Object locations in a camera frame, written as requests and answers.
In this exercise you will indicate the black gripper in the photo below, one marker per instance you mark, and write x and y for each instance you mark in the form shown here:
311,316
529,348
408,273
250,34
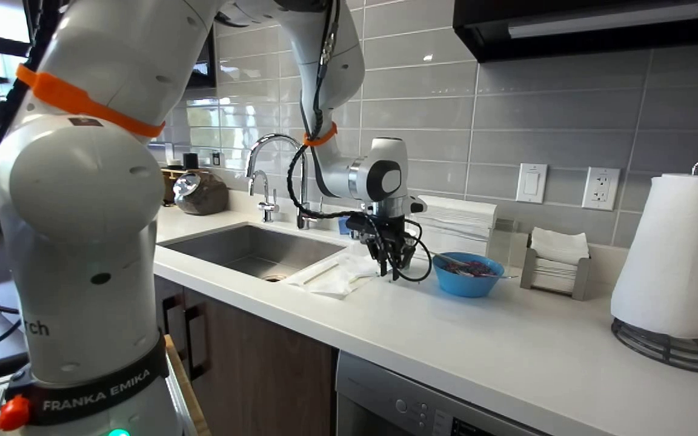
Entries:
390,240

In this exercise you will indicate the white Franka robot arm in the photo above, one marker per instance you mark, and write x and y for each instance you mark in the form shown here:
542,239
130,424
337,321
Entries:
81,196

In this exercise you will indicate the white cloth on counter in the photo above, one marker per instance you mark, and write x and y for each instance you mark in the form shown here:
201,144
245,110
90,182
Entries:
337,276

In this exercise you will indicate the white folded paper towel stack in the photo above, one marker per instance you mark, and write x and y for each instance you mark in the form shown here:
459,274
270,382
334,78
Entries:
456,227

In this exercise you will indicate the blue plastic bowl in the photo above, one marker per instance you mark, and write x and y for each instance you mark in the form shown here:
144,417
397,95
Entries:
467,274

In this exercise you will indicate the chrome kitchen faucet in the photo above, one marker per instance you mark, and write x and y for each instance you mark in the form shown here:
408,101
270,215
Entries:
255,175

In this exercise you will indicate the stainless steel sink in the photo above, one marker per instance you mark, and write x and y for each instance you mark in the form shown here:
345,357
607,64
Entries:
250,250

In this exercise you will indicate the stainless dishwasher front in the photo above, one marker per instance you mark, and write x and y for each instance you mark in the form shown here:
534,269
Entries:
374,400

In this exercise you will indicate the metal napkin holder with napkins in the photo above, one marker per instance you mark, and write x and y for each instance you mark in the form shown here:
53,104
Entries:
557,262

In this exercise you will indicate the dark brown basket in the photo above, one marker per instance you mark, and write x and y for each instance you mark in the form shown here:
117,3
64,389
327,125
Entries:
194,192

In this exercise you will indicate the white power outlet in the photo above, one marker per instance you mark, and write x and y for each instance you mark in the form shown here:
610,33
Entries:
600,187

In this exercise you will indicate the black range hood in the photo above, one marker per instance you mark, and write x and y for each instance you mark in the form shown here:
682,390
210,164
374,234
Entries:
504,29

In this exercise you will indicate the white paper towel roll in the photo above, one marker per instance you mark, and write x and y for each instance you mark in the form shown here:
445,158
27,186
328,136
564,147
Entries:
657,285

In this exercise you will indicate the white light switch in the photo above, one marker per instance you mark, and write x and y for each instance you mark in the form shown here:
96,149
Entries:
531,182

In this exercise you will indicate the wooden cabinet with handles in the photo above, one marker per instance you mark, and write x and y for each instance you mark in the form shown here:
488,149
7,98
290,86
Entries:
248,373

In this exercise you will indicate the dark wall shelf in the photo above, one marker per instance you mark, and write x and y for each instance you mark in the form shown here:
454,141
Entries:
204,69

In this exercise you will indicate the black wire towel holder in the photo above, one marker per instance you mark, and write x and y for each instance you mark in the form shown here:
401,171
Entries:
657,348

